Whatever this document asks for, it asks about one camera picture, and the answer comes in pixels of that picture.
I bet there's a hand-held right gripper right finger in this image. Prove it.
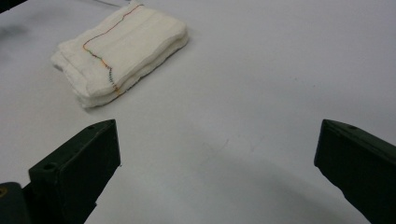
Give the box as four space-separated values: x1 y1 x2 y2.
314 119 396 224

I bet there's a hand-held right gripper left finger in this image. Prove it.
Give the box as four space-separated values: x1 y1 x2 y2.
22 119 121 224

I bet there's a white towel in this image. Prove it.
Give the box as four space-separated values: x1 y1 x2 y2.
50 1 190 109

